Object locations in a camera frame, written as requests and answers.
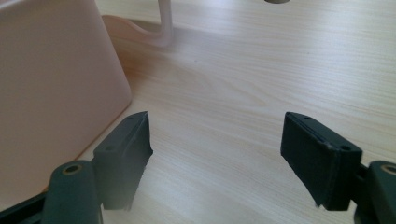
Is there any pink plastic container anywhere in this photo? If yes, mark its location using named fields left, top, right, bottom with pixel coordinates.
left=0, top=0, right=134, bottom=203

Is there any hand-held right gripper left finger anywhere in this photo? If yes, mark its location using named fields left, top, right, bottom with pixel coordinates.
left=92, top=110, right=154, bottom=212

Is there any pink plastic scoop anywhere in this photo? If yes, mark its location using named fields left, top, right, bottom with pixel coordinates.
left=102, top=0, right=174, bottom=49

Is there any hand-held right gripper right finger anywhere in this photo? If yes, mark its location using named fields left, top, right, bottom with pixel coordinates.
left=280, top=111, right=364, bottom=212

